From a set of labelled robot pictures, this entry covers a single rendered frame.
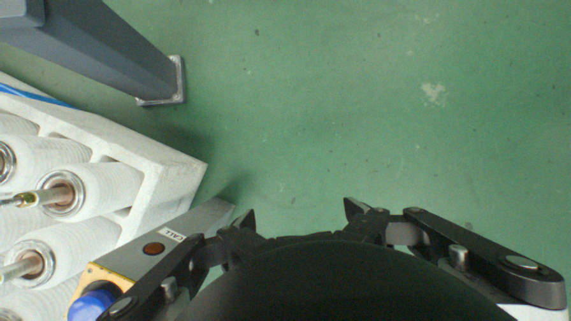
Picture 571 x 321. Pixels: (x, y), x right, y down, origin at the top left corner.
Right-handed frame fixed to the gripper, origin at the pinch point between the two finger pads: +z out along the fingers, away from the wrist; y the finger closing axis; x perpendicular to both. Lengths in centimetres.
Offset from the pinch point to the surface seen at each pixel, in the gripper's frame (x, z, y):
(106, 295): -6.9, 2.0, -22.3
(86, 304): -6.8, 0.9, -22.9
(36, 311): -13.6, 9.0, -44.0
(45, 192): 5.2, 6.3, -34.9
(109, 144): 13.0, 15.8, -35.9
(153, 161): 8.5, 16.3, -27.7
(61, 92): 36, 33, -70
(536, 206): -20, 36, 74
